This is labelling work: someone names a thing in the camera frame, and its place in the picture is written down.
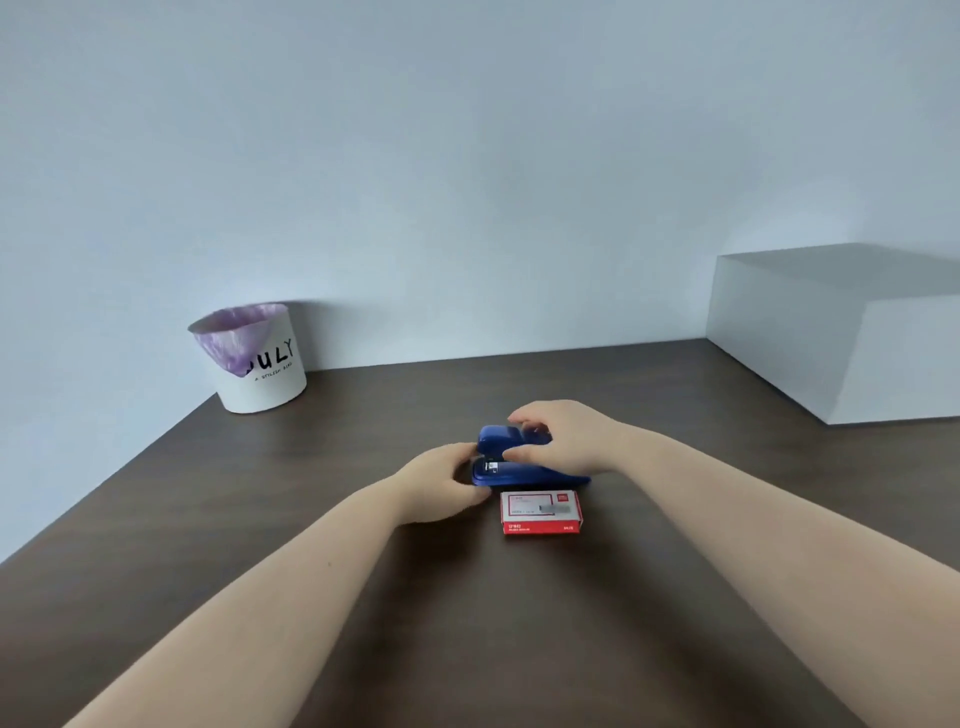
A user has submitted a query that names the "person's left forearm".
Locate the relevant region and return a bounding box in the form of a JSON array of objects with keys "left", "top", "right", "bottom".
[{"left": 63, "top": 476, "right": 410, "bottom": 728}]

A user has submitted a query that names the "person's right forearm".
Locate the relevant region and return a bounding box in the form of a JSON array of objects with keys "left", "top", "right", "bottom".
[{"left": 611, "top": 421, "right": 960, "bottom": 728}]

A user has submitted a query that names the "white rectangular box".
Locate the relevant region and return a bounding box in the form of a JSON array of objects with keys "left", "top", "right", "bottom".
[{"left": 705, "top": 242, "right": 960, "bottom": 426}]

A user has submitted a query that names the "person's left hand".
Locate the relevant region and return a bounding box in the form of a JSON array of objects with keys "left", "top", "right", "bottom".
[{"left": 392, "top": 441, "right": 495, "bottom": 526}]

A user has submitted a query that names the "blue stapler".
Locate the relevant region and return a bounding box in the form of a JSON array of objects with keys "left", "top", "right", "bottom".
[{"left": 471, "top": 424, "right": 592, "bottom": 489}]

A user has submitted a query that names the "red and white staple box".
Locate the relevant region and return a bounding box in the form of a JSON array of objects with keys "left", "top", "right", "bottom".
[{"left": 499, "top": 489, "right": 584, "bottom": 536}]

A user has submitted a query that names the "purple bin liner bag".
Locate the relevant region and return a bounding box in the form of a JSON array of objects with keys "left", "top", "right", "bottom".
[{"left": 192, "top": 304, "right": 291, "bottom": 378}]

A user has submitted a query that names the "person's right hand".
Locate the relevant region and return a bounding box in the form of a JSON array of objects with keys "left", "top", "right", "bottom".
[{"left": 501, "top": 399, "right": 627, "bottom": 477}]

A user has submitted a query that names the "white round waste bin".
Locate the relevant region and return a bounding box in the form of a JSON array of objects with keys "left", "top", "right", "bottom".
[{"left": 187, "top": 303, "right": 309, "bottom": 415}]

